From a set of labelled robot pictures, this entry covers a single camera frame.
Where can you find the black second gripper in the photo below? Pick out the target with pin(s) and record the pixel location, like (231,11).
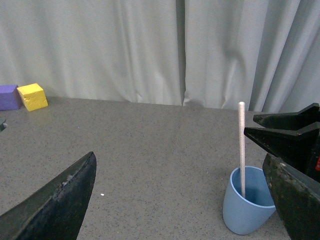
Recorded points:
(296,195)

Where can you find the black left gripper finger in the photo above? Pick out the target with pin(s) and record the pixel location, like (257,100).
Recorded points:
(57,210)

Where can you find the white chopstick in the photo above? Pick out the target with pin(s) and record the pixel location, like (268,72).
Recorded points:
(241,125)

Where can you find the blue plastic cup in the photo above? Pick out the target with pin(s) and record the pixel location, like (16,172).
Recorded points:
(244,215)

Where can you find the dark object at left edge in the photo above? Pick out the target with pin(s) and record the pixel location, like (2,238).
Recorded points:
(2,124)

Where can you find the yellow foam cube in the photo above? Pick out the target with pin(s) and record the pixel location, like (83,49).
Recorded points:
(33,97)

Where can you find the purple foam cube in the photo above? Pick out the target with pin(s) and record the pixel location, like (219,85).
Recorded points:
(9,98)

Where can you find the grey curtain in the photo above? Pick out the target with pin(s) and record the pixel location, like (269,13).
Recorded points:
(204,53)

